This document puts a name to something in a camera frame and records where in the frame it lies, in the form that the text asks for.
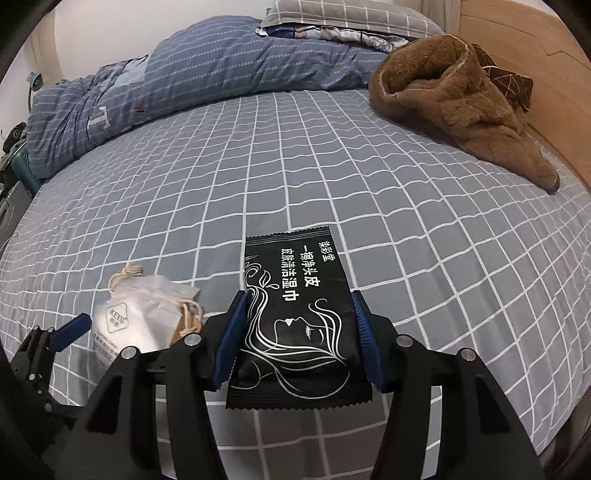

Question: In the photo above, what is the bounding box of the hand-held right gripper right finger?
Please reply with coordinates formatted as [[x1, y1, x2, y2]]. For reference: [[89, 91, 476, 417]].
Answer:
[[350, 291, 539, 480]]

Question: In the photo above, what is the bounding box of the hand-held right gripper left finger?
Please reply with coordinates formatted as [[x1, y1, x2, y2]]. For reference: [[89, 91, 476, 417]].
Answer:
[[58, 290, 250, 480]]

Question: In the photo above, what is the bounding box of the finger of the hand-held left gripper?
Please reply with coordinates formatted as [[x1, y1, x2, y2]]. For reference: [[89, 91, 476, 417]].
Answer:
[[11, 325, 56, 371], [48, 313, 92, 352]]

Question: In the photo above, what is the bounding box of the brown twine bundle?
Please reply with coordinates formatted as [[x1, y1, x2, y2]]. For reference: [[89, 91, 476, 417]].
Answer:
[[168, 300, 206, 347]]

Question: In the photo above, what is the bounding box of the white mask packet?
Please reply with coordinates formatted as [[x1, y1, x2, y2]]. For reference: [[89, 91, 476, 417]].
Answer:
[[90, 262, 201, 370]]

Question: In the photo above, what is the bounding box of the black wet wipe sachet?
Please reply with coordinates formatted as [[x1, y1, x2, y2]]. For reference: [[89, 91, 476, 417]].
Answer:
[[225, 224, 374, 411]]

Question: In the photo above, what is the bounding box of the grey suitcase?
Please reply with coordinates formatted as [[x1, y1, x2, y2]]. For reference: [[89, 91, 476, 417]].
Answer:
[[0, 182, 35, 250]]

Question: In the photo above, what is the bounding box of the bed with grey checked sheet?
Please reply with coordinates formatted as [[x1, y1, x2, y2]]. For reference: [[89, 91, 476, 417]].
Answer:
[[0, 88, 591, 480]]

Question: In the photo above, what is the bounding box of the teal plastic crate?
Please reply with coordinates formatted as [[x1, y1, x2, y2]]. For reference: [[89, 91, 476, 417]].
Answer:
[[11, 152, 44, 192]]

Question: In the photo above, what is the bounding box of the dark clutter pile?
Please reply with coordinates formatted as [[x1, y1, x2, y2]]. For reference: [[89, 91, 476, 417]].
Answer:
[[0, 122, 28, 155]]

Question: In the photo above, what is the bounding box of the blue desk lamp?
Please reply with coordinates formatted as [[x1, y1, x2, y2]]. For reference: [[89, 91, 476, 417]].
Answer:
[[25, 71, 42, 112]]

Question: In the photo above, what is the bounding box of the brown fleece garment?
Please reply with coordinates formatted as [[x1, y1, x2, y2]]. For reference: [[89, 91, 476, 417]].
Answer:
[[368, 33, 561, 193]]

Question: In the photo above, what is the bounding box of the blue striped duvet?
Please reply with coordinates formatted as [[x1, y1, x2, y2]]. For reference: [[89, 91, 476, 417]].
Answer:
[[25, 16, 393, 181]]

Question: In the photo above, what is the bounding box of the cream curtain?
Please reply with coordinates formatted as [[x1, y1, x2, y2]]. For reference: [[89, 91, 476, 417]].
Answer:
[[28, 9, 65, 86]]

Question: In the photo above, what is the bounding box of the dark brown patterned cushion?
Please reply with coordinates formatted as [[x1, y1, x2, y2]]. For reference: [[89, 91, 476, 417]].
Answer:
[[471, 43, 534, 114]]

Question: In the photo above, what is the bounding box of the grey checked pillow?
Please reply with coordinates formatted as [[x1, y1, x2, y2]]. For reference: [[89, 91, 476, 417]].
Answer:
[[261, 0, 446, 40]]

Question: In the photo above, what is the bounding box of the wooden headboard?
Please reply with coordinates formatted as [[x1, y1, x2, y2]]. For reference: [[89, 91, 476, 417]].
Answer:
[[443, 0, 591, 190]]

